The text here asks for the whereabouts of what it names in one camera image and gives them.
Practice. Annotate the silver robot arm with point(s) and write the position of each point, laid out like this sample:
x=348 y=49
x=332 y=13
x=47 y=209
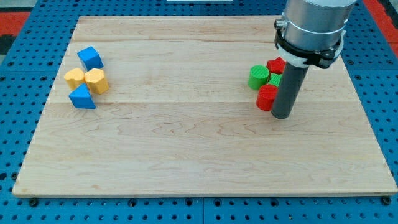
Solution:
x=314 y=25

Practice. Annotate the wooden board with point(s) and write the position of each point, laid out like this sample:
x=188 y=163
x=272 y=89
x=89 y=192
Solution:
x=179 y=120

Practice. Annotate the green cylinder block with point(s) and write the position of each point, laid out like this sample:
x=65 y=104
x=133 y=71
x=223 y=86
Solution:
x=258 y=76

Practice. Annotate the red cylinder block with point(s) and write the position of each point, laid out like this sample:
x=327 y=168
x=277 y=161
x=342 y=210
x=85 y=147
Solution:
x=266 y=96

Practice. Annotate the green star block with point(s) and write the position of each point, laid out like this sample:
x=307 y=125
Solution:
x=275 y=79

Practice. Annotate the red star block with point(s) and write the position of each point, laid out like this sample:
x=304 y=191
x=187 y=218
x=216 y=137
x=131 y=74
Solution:
x=276 y=65

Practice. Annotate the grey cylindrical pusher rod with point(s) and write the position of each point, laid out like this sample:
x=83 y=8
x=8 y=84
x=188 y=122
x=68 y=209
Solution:
x=289 y=87

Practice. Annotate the yellow hexagon block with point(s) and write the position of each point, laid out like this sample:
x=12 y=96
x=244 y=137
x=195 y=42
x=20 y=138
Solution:
x=96 y=81

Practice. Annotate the blue triangle block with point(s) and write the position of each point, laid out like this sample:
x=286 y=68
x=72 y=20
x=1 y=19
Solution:
x=81 y=98

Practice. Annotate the blue cube block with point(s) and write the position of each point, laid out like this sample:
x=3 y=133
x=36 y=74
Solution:
x=90 y=58

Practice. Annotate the yellow heart block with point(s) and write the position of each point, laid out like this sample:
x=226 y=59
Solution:
x=74 y=78

